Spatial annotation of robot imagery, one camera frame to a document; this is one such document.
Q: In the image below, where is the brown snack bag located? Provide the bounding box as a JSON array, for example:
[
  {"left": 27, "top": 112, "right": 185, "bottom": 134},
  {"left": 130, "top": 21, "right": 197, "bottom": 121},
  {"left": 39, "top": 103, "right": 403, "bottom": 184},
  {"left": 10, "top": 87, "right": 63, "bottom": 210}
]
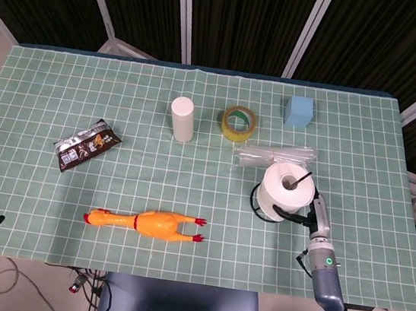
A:
[{"left": 51, "top": 114, "right": 125, "bottom": 181}]

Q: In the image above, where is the clear plastic straw bundle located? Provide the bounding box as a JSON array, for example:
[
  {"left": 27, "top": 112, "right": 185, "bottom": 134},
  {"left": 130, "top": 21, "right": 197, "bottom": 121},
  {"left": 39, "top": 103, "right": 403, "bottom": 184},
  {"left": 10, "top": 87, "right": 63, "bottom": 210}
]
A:
[{"left": 230, "top": 137, "right": 319, "bottom": 179}]

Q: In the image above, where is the yellow packing tape roll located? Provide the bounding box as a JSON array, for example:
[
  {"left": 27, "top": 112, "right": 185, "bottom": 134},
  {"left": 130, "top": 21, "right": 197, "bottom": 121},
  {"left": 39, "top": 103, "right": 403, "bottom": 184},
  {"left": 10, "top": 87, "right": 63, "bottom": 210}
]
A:
[{"left": 219, "top": 103, "right": 262, "bottom": 146}]

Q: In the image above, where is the green checked tablecloth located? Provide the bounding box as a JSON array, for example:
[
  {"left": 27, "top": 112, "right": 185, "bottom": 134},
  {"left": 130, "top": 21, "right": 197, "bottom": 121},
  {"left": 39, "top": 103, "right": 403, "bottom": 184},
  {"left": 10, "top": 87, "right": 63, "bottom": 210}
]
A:
[{"left": 0, "top": 40, "right": 416, "bottom": 311}]

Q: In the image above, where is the blue grey robot torso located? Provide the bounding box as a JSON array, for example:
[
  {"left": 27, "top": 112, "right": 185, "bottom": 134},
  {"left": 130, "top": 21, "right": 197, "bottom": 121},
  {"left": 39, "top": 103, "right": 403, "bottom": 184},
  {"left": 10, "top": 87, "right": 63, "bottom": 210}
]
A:
[{"left": 97, "top": 271, "right": 265, "bottom": 311}]

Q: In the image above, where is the red cable connector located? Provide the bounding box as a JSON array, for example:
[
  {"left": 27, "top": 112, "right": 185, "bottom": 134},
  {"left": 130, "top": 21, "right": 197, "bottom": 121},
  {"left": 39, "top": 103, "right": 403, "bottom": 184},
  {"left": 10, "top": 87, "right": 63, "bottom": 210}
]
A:
[{"left": 66, "top": 272, "right": 87, "bottom": 296}]

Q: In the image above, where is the black wire paper holder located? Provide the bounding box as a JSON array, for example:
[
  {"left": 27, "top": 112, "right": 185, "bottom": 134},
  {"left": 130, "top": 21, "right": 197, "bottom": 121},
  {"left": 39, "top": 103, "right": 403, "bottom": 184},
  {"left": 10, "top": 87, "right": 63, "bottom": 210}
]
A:
[{"left": 247, "top": 163, "right": 313, "bottom": 228}]

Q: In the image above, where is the white cylindrical bottle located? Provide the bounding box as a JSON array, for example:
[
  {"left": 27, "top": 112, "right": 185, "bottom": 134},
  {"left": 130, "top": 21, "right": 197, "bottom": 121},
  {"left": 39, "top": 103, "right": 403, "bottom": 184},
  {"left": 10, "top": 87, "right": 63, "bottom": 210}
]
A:
[{"left": 166, "top": 96, "right": 199, "bottom": 146}]

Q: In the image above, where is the blue foam cube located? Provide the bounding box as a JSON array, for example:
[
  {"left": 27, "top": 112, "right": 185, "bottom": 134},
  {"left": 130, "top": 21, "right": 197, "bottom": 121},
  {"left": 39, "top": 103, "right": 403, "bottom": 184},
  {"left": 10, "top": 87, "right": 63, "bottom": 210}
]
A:
[{"left": 281, "top": 94, "right": 317, "bottom": 131}]

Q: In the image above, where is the yellow rubber chicken toy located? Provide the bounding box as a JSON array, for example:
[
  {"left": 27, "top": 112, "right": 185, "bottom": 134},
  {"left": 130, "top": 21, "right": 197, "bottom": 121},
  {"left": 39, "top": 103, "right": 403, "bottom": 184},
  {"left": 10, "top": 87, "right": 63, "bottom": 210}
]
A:
[{"left": 81, "top": 200, "right": 209, "bottom": 248}]

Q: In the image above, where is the white toilet paper roll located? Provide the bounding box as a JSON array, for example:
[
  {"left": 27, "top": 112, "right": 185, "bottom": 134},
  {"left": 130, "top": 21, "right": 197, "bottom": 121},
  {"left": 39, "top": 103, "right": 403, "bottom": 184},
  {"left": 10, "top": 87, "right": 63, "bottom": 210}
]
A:
[{"left": 253, "top": 159, "right": 320, "bottom": 227}]

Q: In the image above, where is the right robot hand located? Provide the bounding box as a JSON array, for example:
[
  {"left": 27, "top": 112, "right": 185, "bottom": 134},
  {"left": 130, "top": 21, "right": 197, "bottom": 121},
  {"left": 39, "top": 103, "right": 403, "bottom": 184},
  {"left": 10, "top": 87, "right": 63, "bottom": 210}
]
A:
[{"left": 268, "top": 187, "right": 336, "bottom": 243}]

